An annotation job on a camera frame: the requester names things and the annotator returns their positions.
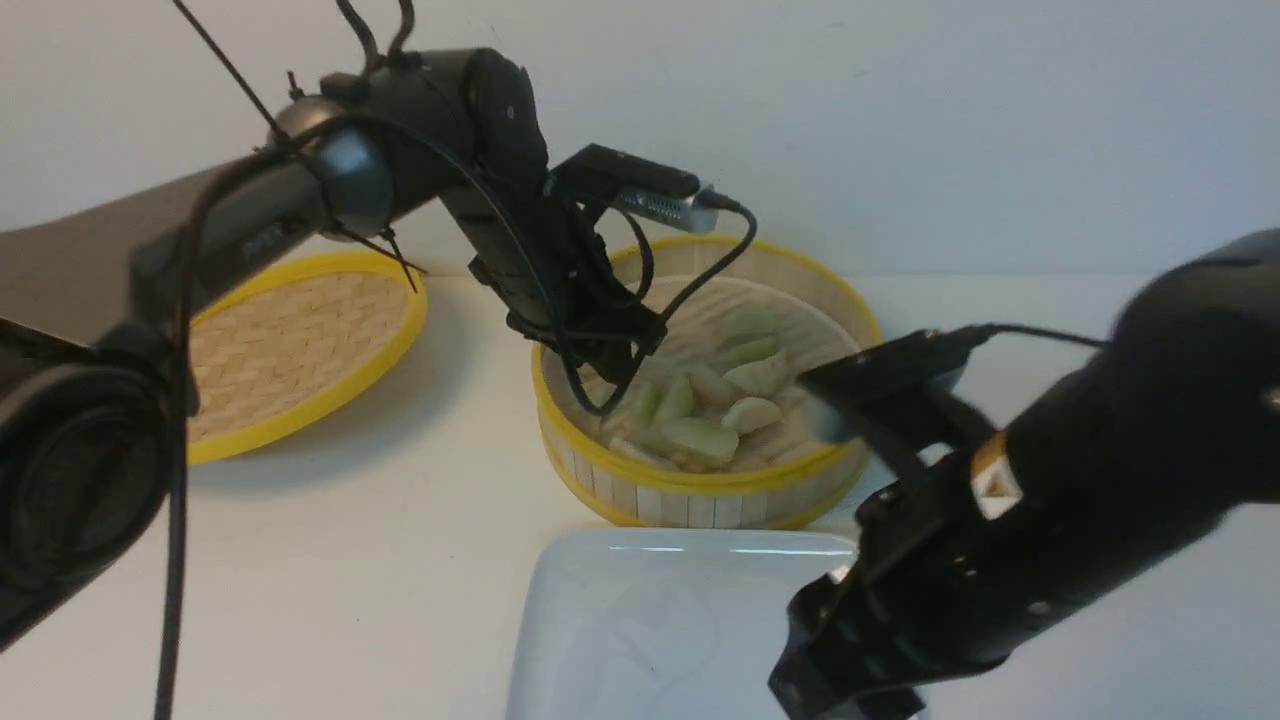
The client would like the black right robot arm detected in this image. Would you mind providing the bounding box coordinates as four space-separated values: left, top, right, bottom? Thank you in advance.
768 229 1279 719

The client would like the black camera cable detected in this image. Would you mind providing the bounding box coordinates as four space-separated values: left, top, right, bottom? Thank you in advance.
561 195 758 416

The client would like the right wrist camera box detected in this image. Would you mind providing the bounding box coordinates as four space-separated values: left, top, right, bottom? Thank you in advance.
796 325 995 448

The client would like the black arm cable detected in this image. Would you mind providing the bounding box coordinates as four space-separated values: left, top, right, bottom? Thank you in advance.
150 115 431 720

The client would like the small green dumpling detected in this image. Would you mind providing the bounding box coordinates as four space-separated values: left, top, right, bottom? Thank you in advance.
653 375 699 424

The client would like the large green front dumpling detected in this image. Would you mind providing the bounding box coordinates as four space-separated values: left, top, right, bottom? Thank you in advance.
655 416 740 469

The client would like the yellow rimmed woven steamer lid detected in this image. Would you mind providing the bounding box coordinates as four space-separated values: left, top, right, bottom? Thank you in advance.
188 251 428 465

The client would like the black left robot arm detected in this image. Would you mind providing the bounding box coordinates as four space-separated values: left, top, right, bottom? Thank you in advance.
3 47 666 646

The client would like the white centre dumpling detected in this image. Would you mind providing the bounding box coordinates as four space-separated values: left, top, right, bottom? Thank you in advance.
719 397 783 436

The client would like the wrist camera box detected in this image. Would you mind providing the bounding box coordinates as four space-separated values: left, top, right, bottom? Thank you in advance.
550 143 719 234
796 325 995 448

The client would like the white square plate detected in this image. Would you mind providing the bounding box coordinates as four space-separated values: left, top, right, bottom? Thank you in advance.
506 528 856 719

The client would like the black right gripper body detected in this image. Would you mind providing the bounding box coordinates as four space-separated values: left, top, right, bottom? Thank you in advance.
768 452 1011 719

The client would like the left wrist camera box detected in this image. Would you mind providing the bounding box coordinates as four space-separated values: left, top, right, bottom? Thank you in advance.
550 143 719 234

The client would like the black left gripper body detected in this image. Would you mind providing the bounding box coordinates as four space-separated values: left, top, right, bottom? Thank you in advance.
440 152 664 386

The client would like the yellow rimmed bamboo steamer basket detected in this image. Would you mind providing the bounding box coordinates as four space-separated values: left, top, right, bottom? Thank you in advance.
532 241 882 529

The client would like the pale white dumpling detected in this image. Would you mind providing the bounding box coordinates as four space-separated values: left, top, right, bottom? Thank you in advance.
723 348 791 398

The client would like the green dumpling at back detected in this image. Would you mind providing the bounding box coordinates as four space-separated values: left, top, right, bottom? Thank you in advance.
717 305 780 346

